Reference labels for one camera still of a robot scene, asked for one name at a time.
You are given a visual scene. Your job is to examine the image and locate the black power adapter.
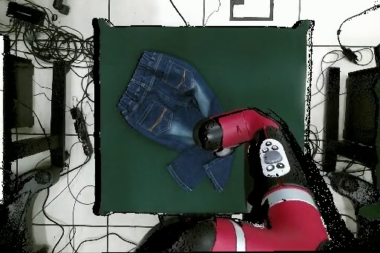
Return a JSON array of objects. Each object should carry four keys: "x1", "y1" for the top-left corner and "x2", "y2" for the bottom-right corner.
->
[{"x1": 340, "y1": 45, "x2": 361, "y2": 65}]

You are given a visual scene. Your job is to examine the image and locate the black cable tangle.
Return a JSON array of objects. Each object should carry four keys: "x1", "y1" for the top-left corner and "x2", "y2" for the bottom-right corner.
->
[
  {"x1": 304, "y1": 125, "x2": 360, "y2": 236},
  {"x1": 0, "y1": 0, "x2": 96, "y2": 70}
]

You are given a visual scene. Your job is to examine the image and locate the blue denim jeans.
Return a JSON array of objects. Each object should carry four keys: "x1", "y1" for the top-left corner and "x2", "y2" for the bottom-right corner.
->
[{"x1": 116, "y1": 50, "x2": 235, "y2": 193}]

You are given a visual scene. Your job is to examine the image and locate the thin black floor cable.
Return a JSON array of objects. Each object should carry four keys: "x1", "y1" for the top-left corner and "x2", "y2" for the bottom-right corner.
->
[{"x1": 203, "y1": 0, "x2": 222, "y2": 26}]

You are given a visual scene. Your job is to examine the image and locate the grey tripod foot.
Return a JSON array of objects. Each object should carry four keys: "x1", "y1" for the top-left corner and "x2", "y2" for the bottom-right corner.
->
[
  {"x1": 5, "y1": 165, "x2": 63, "y2": 252},
  {"x1": 327, "y1": 171, "x2": 380, "y2": 221}
]

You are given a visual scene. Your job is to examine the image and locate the black cable with connector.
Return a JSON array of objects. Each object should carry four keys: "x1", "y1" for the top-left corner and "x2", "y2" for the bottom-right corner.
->
[{"x1": 336, "y1": 1, "x2": 380, "y2": 49}]

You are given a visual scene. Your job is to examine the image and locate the black rectangular device box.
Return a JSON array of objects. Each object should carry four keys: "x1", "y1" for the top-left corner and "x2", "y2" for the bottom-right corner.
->
[{"x1": 6, "y1": 1, "x2": 46, "y2": 25}]

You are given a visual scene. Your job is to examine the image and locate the dark flat panel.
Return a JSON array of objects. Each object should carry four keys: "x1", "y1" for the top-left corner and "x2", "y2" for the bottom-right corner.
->
[
  {"x1": 344, "y1": 67, "x2": 380, "y2": 147},
  {"x1": 11, "y1": 55, "x2": 35, "y2": 129}
]

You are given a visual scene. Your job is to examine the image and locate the black power strip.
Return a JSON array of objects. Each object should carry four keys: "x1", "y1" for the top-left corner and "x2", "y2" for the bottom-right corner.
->
[{"x1": 70, "y1": 106, "x2": 94, "y2": 157}]

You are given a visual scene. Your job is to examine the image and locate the grey rectangular floor frame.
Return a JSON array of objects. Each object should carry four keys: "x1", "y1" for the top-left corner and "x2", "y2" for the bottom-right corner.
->
[{"x1": 229, "y1": 0, "x2": 275, "y2": 22}]

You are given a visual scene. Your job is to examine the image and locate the dark green pad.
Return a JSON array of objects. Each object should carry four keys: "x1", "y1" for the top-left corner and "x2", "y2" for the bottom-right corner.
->
[{"x1": 357, "y1": 202, "x2": 380, "y2": 221}]

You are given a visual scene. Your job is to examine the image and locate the black metal frame stand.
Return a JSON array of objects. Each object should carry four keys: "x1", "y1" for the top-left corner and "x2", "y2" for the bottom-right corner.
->
[
  {"x1": 322, "y1": 66, "x2": 380, "y2": 174},
  {"x1": 2, "y1": 35, "x2": 71, "y2": 177}
]

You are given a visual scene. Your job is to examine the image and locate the dark green tablecloth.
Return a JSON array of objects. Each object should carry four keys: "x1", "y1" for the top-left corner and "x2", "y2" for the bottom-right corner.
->
[{"x1": 91, "y1": 18, "x2": 315, "y2": 217}]

